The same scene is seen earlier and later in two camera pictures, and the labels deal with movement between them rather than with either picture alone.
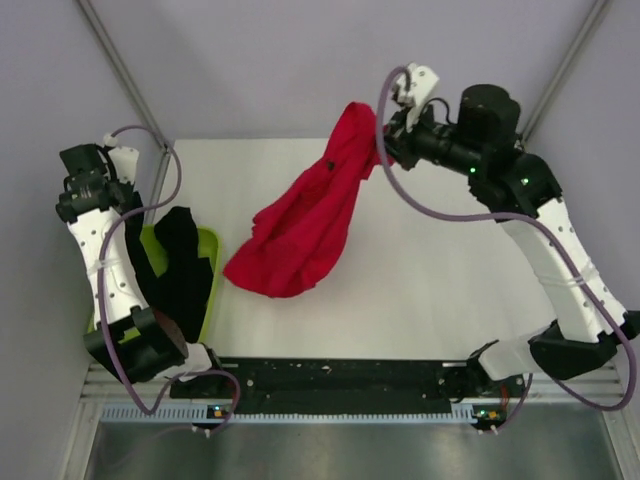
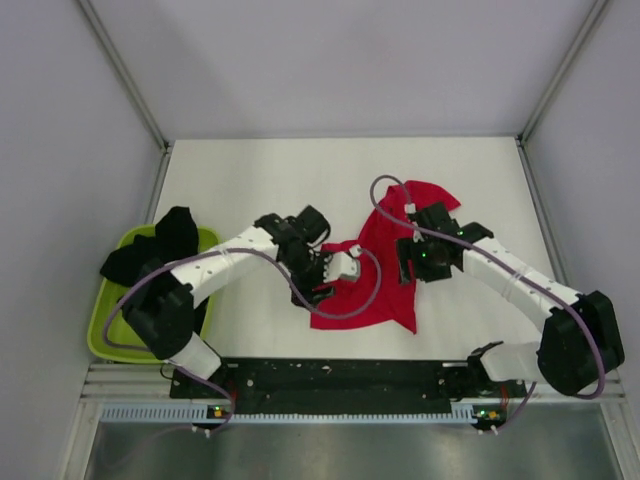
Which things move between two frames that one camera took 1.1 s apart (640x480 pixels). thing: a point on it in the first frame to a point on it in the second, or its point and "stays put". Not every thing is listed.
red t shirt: [297, 236] to [377, 294]
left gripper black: [126, 189] to [306, 293]
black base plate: [347, 386] stays put
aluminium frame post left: [123, 71] stays put
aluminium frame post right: [572, 55] stays put
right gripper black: [396, 138] to [407, 250]
